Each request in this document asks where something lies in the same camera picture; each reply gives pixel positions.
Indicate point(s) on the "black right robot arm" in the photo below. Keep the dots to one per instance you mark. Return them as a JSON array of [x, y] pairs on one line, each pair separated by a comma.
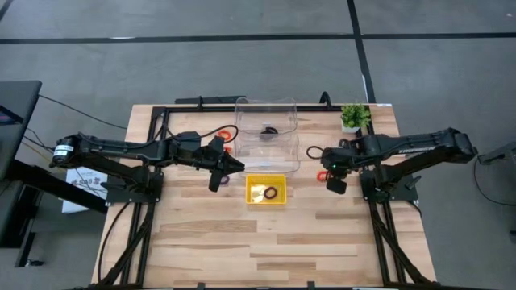
[[423, 149]]

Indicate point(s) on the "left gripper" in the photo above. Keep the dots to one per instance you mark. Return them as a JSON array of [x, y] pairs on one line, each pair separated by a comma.
[[209, 155]]

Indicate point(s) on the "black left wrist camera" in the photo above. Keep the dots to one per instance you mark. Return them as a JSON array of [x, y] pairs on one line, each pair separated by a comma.
[[215, 181]]

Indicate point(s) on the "white printed paper sheet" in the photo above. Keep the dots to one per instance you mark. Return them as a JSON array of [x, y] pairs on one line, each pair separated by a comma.
[[84, 185]]

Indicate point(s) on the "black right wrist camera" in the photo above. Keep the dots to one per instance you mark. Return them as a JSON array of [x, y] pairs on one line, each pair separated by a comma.
[[336, 186]]

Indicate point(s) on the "black desk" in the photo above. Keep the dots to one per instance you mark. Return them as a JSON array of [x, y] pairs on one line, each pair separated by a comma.
[[18, 121]]

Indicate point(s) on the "yellow slotted plastic basket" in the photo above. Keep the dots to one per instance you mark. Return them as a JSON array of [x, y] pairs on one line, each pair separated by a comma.
[[254, 181]]

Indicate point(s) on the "grey stand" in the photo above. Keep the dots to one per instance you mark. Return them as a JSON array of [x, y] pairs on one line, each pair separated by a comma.
[[500, 153]]

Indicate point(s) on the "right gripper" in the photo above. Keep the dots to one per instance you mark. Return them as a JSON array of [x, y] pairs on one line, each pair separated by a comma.
[[336, 159]]

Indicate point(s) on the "clear plastic bin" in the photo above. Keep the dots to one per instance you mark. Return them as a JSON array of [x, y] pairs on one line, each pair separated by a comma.
[[250, 161], [250, 108]]

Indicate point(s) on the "black aluminium rig frame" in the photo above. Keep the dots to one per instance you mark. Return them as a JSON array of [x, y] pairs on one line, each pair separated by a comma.
[[185, 109]]

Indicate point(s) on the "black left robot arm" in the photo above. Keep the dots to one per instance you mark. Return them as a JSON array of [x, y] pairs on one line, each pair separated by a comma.
[[121, 147]]

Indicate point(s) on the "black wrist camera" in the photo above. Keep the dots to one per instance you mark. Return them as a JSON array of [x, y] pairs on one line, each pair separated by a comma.
[[336, 186], [215, 181]]

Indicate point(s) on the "green plant in white pot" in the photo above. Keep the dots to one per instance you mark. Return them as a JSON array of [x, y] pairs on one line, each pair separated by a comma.
[[354, 117]]

